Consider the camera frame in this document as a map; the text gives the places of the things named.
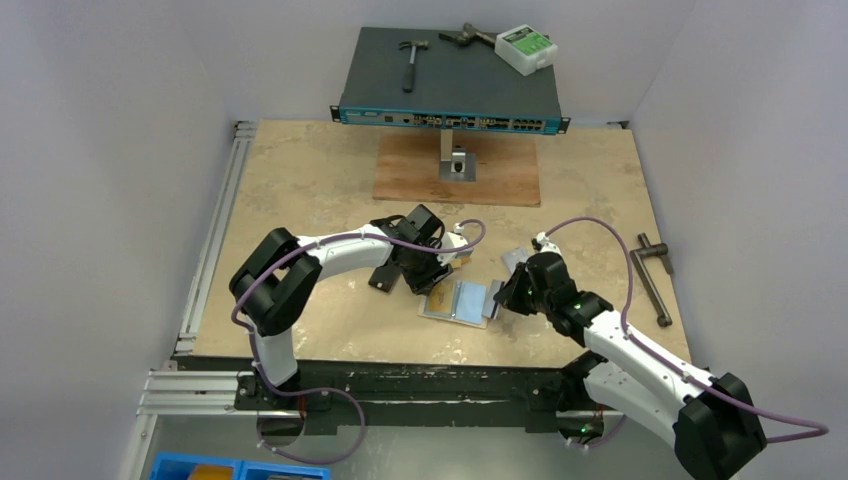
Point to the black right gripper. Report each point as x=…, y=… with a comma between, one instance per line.
x=515, y=289

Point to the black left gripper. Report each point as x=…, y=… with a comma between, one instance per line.
x=421, y=284

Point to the gold VIP credit card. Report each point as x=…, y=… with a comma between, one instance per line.
x=440, y=301

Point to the tan leather card holder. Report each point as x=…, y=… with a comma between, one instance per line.
x=468, y=305

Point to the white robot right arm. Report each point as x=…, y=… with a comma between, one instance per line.
x=694, y=412

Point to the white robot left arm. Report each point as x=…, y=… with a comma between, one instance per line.
x=274, y=284

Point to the silver credit card stack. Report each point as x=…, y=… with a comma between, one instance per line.
x=513, y=257

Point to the brown plywood board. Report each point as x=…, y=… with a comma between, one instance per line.
x=482, y=170

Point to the small hammer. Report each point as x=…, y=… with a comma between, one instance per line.
x=410, y=73

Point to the white green box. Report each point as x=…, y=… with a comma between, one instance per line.
x=525, y=49

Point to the dark pliers tool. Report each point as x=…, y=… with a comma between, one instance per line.
x=467, y=36

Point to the blue plastic bin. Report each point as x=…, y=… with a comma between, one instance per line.
x=173, y=466

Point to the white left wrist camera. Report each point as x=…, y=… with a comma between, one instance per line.
x=454, y=246

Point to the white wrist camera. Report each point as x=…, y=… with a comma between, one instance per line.
x=454, y=246
x=542, y=243

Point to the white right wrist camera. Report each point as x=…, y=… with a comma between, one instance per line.
x=542, y=243

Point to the metal stand base bracket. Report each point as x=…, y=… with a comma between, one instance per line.
x=456, y=164

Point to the metal door handle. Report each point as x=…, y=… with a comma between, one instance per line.
x=639, y=256

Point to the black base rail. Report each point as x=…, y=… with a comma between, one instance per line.
x=326, y=395

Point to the blue network switch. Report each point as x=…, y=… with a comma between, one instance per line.
x=460, y=88

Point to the aluminium frame rail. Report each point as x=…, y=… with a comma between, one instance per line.
x=317, y=178

